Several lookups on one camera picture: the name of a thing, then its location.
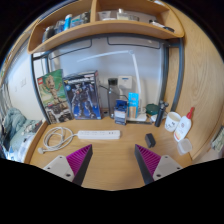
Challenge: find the black charger block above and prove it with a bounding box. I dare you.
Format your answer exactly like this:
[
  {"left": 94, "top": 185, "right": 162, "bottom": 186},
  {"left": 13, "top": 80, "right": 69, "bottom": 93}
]
[{"left": 144, "top": 132, "right": 157, "bottom": 149}]

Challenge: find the green tree figure set box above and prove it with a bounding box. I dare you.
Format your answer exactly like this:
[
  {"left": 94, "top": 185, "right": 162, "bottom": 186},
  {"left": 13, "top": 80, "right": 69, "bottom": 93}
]
[{"left": 36, "top": 68, "right": 74, "bottom": 124}]

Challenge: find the teal blanket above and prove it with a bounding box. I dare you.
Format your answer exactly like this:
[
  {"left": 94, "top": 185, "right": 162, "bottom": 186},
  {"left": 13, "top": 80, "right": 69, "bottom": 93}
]
[{"left": 0, "top": 106, "right": 43, "bottom": 161}]

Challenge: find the white power strip cable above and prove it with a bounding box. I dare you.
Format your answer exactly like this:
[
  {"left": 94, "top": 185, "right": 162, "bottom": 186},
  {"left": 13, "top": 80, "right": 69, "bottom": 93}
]
[{"left": 37, "top": 125, "right": 79, "bottom": 155}]

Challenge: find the white box with blue label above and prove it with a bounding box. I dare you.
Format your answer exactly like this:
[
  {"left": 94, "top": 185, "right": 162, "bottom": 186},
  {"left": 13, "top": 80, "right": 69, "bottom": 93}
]
[{"left": 117, "top": 75, "right": 133, "bottom": 90}]

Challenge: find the black ruler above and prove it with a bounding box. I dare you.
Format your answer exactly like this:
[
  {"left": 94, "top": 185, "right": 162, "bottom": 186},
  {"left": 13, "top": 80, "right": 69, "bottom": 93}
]
[{"left": 126, "top": 119, "right": 154, "bottom": 125}]

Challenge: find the blue robot model kit box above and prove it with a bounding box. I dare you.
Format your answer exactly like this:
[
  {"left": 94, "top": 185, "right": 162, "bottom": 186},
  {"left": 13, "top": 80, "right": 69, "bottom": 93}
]
[{"left": 62, "top": 70, "right": 102, "bottom": 120}]

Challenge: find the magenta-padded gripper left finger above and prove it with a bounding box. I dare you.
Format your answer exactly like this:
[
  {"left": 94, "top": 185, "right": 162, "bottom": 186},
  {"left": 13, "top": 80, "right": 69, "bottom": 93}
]
[{"left": 43, "top": 143, "right": 94, "bottom": 187}]

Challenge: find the white power strip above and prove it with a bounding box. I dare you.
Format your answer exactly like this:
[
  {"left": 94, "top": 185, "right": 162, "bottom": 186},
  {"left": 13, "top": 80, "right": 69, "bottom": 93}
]
[{"left": 77, "top": 129, "right": 121, "bottom": 140}]

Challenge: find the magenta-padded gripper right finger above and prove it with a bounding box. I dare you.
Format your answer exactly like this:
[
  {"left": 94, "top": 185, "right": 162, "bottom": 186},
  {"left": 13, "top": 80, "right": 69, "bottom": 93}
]
[{"left": 134, "top": 143, "right": 184, "bottom": 186}]

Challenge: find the white bottle with red cap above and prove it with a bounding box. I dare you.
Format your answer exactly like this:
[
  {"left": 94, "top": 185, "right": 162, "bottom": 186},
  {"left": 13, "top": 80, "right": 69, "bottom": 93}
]
[{"left": 173, "top": 106, "right": 196, "bottom": 143}]

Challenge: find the tall light blue box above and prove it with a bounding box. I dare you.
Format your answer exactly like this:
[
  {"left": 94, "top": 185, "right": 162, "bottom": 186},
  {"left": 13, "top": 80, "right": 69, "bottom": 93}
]
[{"left": 127, "top": 92, "right": 140, "bottom": 120}]

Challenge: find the small clear plastic container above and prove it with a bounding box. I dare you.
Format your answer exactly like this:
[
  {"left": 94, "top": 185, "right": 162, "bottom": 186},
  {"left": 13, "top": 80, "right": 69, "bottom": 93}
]
[{"left": 176, "top": 138, "right": 193, "bottom": 156}]

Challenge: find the black electric shaver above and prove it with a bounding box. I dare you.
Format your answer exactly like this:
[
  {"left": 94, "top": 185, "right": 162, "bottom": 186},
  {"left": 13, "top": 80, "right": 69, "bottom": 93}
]
[{"left": 154, "top": 100, "right": 170, "bottom": 128}]

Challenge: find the wooden shelf unit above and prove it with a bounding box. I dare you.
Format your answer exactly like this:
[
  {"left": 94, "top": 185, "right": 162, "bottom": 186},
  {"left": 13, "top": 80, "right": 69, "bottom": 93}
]
[{"left": 27, "top": 0, "right": 185, "bottom": 55}]

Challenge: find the white mug with black writing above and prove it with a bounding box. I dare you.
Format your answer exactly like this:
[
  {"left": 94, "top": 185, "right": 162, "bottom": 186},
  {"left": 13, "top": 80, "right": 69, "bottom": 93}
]
[{"left": 164, "top": 111, "right": 182, "bottom": 133}]

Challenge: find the green round container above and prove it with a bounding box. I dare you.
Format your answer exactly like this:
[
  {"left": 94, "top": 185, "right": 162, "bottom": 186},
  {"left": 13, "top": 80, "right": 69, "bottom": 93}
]
[{"left": 145, "top": 103, "right": 160, "bottom": 117}]

